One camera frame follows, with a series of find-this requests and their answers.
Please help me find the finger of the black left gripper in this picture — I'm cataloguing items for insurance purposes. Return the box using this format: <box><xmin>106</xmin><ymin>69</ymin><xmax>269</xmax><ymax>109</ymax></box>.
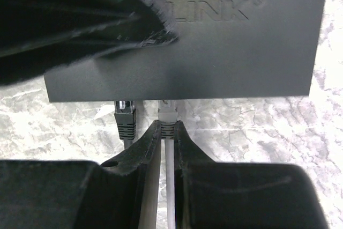
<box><xmin>1</xmin><ymin>0</ymin><xmax>178</xmax><ymax>85</ymax></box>

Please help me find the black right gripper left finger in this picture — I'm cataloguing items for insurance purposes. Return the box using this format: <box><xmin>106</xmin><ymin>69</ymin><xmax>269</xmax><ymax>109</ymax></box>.
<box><xmin>1</xmin><ymin>121</ymin><xmax>161</xmax><ymax>228</ymax></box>

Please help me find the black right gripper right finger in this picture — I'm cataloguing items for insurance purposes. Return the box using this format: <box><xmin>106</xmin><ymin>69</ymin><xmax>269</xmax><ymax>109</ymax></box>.
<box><xmin>174</xmin><ymin>121</ymin><xmax>328</xmax><ymax>228</ymax></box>

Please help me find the black cable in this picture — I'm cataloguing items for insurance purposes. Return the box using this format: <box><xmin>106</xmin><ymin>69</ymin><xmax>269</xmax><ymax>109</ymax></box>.
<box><xmin>114</xmin><ymin>99</ymin><xmax>137</xmax><ymax>149</ymax></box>

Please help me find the grey cable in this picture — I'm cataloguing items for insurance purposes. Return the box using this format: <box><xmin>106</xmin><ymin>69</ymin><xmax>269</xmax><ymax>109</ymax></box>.
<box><xmin>156</xmin><ymin>99</ymin><xmax>178</xmax><ymax>229</ymax></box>

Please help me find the black network switch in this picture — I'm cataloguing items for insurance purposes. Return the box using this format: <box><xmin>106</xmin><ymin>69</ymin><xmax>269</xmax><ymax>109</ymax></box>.
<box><xmin>44</xmin><ymin>0</ymin><xmax>325</xmax><ymax>102</ymax></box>

